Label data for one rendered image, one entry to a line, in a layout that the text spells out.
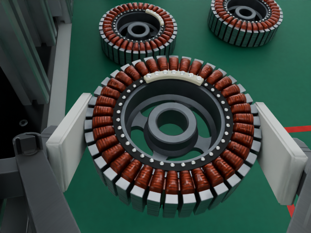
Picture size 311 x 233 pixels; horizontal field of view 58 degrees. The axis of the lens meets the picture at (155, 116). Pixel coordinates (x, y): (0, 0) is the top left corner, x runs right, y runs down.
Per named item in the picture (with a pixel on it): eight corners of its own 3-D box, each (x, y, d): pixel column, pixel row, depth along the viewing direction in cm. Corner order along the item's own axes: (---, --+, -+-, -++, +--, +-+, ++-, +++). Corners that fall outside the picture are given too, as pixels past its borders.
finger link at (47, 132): (37, 205, 13) (-30, 202, 13) (70, 147, 17) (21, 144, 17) (32, 177, 12) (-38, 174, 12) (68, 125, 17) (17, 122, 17)
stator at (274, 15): (278, 53, 43) (289, 33, 40) (206, 45, 44) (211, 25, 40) (270, 9, 50) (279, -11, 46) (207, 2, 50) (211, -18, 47)
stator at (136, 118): (258, 224, 17) (282, 206, 14) (77, 215, 17) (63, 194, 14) (237, 87, 24) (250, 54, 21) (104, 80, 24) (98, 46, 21)
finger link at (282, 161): (293, 156, 13) (309, 157, 13) (253, 101, 19) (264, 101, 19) (278, 206, 14) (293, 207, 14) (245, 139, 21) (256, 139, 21)
